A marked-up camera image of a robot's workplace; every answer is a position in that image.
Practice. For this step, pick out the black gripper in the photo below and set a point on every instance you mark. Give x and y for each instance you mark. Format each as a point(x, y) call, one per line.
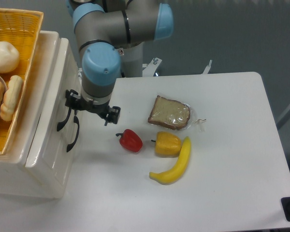
point(99, 106)

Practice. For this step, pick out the red bell pepper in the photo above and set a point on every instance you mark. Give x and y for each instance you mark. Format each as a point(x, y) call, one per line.
point(130, 140)

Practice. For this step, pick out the yellow bell pepper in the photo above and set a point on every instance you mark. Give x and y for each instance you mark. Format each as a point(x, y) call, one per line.
point(167, 144)

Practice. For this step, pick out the yellow banana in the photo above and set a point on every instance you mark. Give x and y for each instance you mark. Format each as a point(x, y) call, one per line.
point(175, 173)

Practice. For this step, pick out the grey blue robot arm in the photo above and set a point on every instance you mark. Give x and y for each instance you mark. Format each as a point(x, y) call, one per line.
point(100, 30)

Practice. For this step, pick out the white drawer cabinet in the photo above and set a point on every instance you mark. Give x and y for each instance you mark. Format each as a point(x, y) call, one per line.
point(15, 179)

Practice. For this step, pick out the beige braided bread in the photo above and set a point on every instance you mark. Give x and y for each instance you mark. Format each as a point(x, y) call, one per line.
point(10, 98)

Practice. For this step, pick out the bread slice in plastic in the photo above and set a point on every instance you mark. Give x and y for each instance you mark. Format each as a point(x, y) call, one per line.
point(173, 114)

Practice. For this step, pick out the white round bun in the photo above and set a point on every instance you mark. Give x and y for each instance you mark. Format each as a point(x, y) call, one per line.
point(9, 57)

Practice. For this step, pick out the yellow wicker basket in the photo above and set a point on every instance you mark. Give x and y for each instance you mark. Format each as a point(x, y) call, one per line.
point(19, 31)

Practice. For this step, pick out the black lower drawer handle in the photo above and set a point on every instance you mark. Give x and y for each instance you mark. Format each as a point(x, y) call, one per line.
point(76, 130)

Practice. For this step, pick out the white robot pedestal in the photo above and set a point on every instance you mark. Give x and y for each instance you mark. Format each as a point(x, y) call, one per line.
point(131, 59)

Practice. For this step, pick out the white bracket with bolt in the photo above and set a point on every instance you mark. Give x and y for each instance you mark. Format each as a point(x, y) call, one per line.
point(151, 69)

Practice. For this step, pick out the white table bracket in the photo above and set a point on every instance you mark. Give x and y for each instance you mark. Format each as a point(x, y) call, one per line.
point(208, 67)

